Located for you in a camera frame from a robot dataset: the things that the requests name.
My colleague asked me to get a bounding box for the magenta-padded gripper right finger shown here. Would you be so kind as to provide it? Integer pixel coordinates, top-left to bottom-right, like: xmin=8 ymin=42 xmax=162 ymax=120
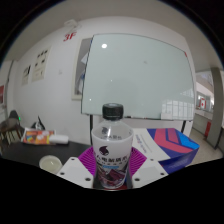
xmin=128 ymin=146 xmax=169 ymax=189

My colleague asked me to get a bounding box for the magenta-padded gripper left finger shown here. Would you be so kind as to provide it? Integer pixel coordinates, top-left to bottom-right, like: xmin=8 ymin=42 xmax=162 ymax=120
xmin=56 ymin=146 xmax=98 ymax=190

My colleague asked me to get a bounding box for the clear black-capped drink bottle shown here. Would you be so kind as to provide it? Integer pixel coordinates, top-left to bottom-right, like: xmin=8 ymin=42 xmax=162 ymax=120
xmin=90 ymin=103 xmax=135 ymax=190

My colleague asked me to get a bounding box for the blue and white cardboard box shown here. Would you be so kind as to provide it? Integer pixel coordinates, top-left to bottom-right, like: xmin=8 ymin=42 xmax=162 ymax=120
xmin=131 ymin=127 xmax=200 ymax=175

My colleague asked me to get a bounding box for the small white box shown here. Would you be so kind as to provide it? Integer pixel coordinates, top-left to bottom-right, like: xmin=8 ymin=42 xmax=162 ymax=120
xmin=49 ymin=134 xmax=70 ymax=145

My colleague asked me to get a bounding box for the colourful printed book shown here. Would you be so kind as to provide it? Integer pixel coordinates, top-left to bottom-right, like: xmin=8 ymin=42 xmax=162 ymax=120
xmin=21 ymin=129 xmax=56 ymax=145

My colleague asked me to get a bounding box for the black chair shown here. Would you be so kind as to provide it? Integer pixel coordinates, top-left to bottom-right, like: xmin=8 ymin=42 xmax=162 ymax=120
xmin=31 ymin=115 xmax=46 ymax=131

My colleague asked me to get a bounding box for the red and white flag sign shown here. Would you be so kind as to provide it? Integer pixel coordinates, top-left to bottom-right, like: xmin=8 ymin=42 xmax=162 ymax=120
xmin=199 ymin=98 xmax=208 ymax=110

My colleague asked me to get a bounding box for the grey pin board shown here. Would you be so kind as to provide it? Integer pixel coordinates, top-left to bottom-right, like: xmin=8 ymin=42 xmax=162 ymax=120
xmin=71 ymin=37 xmax=93 ymax=100

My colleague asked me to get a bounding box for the whiteboard on stand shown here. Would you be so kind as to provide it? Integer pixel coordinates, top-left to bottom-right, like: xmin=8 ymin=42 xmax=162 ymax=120
xmin=80 ymin=32 xmax=196 ymax=146

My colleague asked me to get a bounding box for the red floor number sign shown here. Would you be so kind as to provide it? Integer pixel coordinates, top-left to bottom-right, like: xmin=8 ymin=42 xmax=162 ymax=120
xmin=63 ymin=31 xmax=78 ymax=42

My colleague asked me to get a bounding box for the white mug with yellow handle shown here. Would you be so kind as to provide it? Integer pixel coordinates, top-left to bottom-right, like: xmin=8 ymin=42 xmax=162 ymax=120
xmin=38 ymin=155 xmax=63 ymax=175

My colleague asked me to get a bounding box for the small white wall poster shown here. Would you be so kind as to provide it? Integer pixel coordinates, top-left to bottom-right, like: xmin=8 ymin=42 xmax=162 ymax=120
xmin=21 ymin=64 xmax=32 ymax=86

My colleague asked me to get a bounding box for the large white wall poster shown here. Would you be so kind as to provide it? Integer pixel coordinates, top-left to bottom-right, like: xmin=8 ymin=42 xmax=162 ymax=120
xmin=31 ymin=47 xmax=52 ymax=83

